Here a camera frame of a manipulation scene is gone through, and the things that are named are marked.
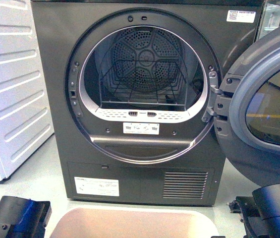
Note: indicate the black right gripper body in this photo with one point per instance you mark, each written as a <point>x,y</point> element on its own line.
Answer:
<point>259,213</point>

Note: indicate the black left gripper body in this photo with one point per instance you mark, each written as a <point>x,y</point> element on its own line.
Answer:
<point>23,218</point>

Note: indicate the beige plastic laundry hamper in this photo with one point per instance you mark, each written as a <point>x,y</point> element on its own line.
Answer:
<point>89,222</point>

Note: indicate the white washing machine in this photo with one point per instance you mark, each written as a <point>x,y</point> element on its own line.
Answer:
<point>25,117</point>

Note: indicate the dark grey dryer door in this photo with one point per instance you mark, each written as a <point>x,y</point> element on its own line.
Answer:
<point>247,121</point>

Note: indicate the dark grey dryer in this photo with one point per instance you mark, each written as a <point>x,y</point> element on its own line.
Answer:
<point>125,154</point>

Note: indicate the wire drying rack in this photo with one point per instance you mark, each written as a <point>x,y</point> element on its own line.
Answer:
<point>147,84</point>

